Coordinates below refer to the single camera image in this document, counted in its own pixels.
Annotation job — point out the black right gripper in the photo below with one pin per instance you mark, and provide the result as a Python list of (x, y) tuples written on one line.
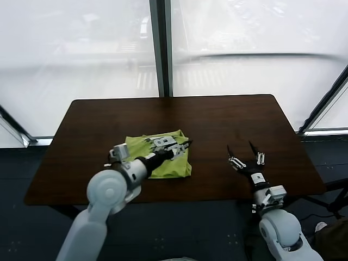
[(255, 174)]

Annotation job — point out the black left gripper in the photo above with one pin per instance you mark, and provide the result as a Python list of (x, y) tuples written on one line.
[(157, 159)]

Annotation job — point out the lime green t-shirt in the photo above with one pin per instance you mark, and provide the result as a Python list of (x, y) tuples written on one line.
[(174, 168)]

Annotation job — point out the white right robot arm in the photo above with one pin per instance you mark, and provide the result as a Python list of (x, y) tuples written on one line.
[(280, 228)]

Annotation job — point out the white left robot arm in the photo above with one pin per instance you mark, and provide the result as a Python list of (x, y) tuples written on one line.
[(108, 190)]

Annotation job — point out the grey vertical window mullion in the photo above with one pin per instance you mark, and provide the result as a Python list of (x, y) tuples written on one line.
[(162, 54)]

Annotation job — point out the black metal table leg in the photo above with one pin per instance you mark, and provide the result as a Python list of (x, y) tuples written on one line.
[(335, 204), (66, 210)]

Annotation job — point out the white sneaker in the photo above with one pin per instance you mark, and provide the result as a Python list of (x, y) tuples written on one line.
[(321, 227)]

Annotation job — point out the grey robot torso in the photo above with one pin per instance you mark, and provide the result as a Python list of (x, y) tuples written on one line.
[(182, 259)]

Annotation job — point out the dark trouser leg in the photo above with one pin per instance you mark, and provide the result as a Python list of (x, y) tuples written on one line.
[(337, 239)]

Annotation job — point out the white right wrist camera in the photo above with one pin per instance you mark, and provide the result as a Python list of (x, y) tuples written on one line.
[(277, 193)]

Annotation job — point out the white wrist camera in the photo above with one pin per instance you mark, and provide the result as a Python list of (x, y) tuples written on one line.
[(121, 152), (277, 193)]

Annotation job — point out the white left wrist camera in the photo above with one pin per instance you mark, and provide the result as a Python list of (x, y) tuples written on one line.
[(121, 152)]

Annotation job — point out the slanted dark window frame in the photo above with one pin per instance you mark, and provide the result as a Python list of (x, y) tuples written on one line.
[(322, 107), (24, 138)]

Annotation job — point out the curved dark rail behind glass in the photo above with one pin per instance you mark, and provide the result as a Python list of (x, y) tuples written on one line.
[(258, 55)]

